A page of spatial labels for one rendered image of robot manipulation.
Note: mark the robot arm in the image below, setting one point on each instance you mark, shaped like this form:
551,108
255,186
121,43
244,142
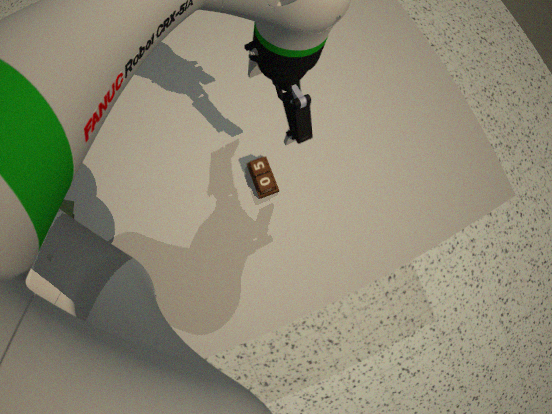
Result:
63,65

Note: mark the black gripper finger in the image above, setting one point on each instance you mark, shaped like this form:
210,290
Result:
253,69
302,126

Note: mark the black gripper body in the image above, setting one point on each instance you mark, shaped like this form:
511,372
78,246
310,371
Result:
287,81

